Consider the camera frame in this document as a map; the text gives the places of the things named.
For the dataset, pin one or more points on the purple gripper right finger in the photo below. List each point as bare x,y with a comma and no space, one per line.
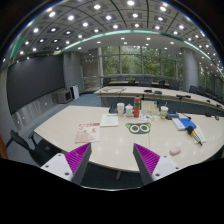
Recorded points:
152,166

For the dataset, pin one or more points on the white box on table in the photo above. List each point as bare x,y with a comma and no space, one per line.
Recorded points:
149,107

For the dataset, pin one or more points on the black and yellow marker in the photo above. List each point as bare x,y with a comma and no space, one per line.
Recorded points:
192,133

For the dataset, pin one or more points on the pink computer mouse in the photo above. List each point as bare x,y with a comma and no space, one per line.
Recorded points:
175,151

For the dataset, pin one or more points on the white paper cup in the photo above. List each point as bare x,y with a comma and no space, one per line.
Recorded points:
120,109

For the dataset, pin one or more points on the white paper booklet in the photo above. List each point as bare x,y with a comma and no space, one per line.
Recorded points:
109,120

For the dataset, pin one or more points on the green and white drink cup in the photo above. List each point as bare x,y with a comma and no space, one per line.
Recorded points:
163,112

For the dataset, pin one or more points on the white notepad under marker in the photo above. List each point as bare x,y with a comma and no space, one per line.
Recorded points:
200,134

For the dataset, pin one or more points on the large black wall screen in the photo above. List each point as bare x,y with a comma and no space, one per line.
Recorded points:
30,79

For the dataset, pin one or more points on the colourful sticker sheet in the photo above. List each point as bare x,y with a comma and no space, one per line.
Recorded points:
148,117

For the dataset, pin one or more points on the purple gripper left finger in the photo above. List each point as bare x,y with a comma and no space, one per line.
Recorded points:
70,166

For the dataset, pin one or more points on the red thermos bottle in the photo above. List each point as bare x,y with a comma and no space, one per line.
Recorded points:
137,103

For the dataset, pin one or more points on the black small device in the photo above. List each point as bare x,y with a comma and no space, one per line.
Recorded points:
171,115

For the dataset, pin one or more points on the red and white magazine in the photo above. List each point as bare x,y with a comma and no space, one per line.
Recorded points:
88,132

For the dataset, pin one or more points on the white air purifier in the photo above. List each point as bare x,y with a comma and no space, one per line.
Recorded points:
75,91

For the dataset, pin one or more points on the black office chair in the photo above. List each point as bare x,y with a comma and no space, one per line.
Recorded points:
42,151

